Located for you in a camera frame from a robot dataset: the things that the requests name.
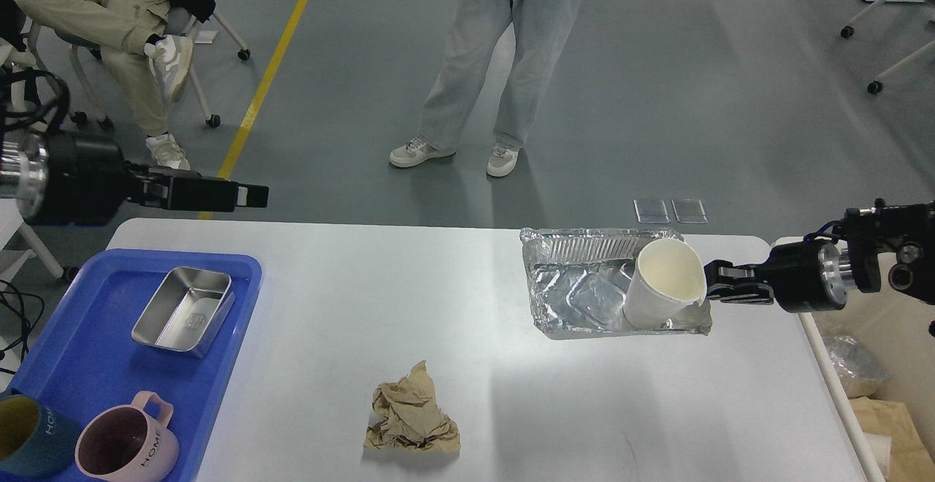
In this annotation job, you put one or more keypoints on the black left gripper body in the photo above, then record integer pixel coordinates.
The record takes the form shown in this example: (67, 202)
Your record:
(66, 178)

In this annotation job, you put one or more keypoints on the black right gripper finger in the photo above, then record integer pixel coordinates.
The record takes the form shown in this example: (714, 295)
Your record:
(725, 274)
(742, 294)

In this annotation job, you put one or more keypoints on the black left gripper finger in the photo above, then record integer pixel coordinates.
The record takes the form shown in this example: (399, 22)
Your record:
(177, 189)

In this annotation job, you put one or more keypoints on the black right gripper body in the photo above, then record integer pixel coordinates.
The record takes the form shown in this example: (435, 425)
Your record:
(809, 276)

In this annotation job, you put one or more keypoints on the white paper cup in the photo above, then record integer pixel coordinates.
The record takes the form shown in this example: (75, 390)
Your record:
(668, 277)

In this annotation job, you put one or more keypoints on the stainless steel rectangular tin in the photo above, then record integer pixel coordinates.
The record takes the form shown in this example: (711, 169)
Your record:
(186, 311)

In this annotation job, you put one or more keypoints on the aluminium foil tray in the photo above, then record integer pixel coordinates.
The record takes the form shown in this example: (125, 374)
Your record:
(578, 280)

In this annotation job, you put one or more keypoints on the pink home mug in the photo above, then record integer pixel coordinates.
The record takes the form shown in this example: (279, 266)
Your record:
(129, 442)

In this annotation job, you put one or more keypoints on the brown paper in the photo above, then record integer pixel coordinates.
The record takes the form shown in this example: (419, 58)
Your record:
(908, 459)
(406, 416)

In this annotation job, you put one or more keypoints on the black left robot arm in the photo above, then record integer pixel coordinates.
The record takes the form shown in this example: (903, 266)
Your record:
(38, 104)

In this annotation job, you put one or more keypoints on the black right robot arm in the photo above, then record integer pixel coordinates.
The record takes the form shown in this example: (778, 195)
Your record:
(867, 246)

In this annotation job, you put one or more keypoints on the clear floor plate right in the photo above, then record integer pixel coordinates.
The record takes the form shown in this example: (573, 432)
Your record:
(689, 210)

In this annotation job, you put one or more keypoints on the clear floor plate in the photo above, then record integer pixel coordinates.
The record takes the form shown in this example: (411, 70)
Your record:
(651, 211)
(689, 210)

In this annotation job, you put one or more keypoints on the clear floor plate left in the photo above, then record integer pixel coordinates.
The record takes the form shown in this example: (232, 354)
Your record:
(651, 211)

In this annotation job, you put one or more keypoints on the white plastic bin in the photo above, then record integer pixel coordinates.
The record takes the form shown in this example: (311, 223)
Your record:
(895, 328)

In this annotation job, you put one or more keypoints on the crumpled foil in bin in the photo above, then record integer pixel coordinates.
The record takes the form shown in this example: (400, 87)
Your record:
(859, 371)

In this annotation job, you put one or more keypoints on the seated person in khaki trousers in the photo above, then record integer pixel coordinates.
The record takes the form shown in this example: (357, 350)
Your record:
(151, 66)

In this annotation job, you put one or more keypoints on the blue plastic tray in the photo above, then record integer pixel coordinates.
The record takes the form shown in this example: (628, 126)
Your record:
(85, 361)

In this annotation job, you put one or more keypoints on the brown paper in bin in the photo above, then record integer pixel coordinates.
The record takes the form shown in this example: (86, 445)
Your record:
(908, 459)

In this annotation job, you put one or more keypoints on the dark blue mug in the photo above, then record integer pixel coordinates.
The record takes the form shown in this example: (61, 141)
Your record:
(36, 440)

